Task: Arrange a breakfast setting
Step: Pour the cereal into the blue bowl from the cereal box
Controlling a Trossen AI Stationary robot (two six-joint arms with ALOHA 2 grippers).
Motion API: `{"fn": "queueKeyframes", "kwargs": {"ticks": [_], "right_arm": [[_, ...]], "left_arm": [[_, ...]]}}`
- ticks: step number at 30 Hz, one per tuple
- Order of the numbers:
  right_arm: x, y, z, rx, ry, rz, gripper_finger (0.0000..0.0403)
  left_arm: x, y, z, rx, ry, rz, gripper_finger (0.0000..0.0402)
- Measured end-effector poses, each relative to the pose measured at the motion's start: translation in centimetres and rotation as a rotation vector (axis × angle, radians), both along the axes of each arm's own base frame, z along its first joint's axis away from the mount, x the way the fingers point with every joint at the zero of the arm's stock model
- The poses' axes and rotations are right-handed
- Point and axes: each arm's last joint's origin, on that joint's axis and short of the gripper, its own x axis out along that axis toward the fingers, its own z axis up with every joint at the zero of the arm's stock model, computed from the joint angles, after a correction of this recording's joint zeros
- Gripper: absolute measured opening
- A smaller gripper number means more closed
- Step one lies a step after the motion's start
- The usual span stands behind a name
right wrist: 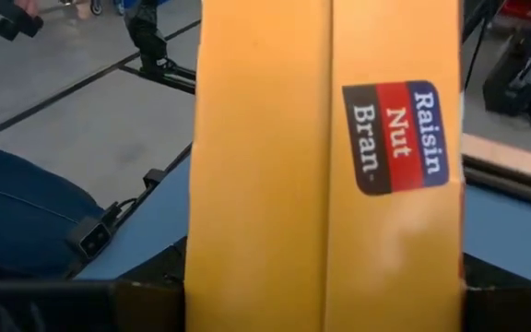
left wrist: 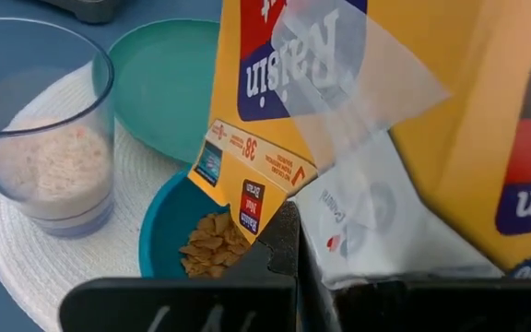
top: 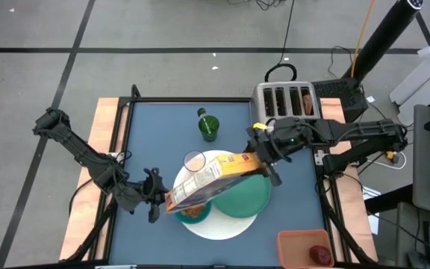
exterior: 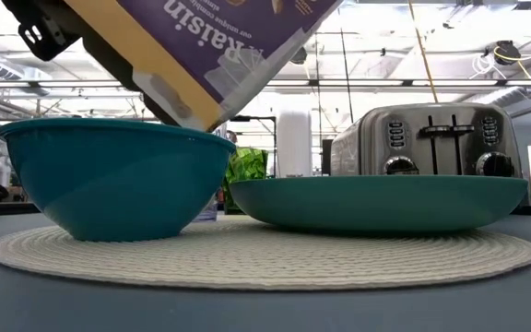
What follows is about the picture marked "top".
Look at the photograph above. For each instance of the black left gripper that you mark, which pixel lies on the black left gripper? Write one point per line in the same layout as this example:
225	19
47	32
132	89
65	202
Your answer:
157	192

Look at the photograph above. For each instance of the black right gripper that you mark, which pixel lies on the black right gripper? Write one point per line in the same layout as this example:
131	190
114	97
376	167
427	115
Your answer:
282	138

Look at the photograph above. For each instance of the teal plastic bowl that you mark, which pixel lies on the teal plastic bowl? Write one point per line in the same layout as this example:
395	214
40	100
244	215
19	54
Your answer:
190	221

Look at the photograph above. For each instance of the purple yellow cereal box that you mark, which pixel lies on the purple yellow cereal box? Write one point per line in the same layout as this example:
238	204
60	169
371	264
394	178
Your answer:
207	183

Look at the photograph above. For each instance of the brown raisin bagel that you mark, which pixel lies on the brown raisin bagel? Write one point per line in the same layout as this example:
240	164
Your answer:
308	104

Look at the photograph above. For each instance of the green patterned bottle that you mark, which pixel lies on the green patterned bottle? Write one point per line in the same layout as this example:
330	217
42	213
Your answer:
208	127

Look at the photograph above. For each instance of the red apple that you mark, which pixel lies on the red apple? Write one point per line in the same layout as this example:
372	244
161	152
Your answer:
320	254

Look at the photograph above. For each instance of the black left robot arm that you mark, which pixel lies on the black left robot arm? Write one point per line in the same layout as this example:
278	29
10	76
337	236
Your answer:
84	153

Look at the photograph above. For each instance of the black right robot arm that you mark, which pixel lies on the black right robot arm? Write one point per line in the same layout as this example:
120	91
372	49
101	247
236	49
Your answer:
364	134

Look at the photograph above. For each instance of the green round plate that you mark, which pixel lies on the green round plate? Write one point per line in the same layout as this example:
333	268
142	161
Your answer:
245	201

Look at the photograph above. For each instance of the brown cereal flakes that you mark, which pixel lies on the brown cereal flakes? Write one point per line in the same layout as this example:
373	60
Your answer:
192	212

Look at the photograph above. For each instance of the clear drinking glass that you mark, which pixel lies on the clear drinking glass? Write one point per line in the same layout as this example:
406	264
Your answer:
194	160

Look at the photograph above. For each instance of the white round woven placemat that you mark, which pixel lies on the white round woven placemat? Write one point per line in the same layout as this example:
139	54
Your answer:
218	229

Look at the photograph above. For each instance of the orange plastic bin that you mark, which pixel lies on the orange plastic bin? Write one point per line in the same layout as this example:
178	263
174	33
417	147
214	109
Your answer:
293	248

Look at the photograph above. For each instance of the silver four-slot toaster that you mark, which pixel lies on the silver four-slot toaster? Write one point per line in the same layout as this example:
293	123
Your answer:
286	101

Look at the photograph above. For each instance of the white paper sheet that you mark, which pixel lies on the white paper sheet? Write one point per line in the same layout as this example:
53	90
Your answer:
371	192

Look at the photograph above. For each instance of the black perforated box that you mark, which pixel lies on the black perforated box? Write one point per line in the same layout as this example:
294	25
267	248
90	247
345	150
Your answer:
340	97

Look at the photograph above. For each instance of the white bulky object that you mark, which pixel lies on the white bulky object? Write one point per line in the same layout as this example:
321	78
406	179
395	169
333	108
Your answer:
424	86

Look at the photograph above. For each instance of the black round pole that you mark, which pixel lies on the black round pole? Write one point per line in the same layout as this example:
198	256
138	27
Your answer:
383	37

